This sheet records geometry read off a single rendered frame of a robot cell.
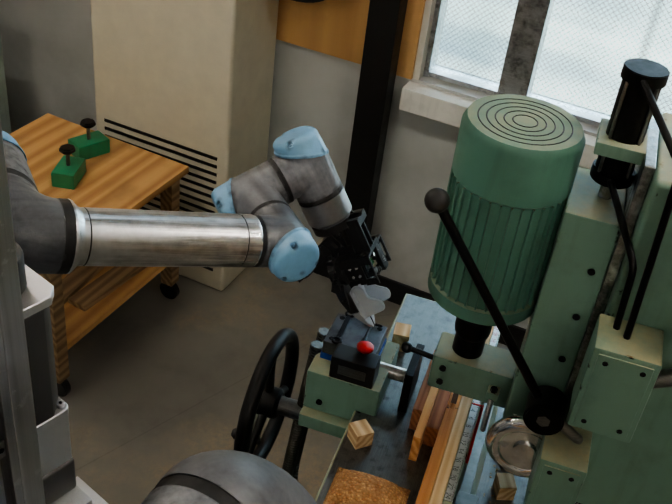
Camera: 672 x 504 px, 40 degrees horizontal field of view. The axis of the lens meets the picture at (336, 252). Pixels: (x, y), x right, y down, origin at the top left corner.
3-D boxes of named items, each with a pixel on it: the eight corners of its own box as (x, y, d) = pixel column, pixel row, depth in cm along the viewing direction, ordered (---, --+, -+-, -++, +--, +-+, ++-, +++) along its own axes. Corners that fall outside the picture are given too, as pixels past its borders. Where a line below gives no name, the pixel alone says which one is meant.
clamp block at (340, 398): (327, 357, 181) (332, 321, 176) (394, 377, 179) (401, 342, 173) (301, 407, 169) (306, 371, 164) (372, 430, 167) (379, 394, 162)
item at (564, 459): (530, 469, 151) (548, 417, 144) (573, 482, 150) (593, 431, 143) (521, 513, 144) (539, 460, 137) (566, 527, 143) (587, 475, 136)
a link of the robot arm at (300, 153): (260, 142, 146) (308, 117, 147) (288, 202, 150) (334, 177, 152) (273, 152, 139) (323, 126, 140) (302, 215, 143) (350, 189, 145)
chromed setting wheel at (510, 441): (480, 454, 153) (496, 400, 146) (555, 478, 151) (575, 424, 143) (477, 467, 151) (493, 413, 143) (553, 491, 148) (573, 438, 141)
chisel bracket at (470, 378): (434, 366, 165) (442, 330, 160) (511, 389, 163) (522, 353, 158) (424, 393, 159) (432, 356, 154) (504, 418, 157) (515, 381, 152)
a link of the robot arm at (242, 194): (227, 221, 135) (293, 185, 137) (202, 181, 143) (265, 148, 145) (244, 257, 141) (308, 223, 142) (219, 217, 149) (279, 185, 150)
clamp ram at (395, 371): (379, 369, 175) (385, 333, 169) (417, 381, 173) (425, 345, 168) (365, 401, 168) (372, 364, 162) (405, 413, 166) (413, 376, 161)
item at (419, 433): (437, 376, 176) (442, 354, 172) (444, 378, 175) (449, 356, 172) (408, 459, 158) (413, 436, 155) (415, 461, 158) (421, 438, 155)
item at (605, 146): (588, 159, 135) (622, 50, 126) (643, 172, 134) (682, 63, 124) (583, 185, 129) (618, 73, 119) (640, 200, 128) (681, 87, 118)
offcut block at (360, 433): (372, 445, 160) (374, 432, 158) (355, 450, 159) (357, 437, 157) (363, 431, 162) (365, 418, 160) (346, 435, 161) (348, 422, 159)
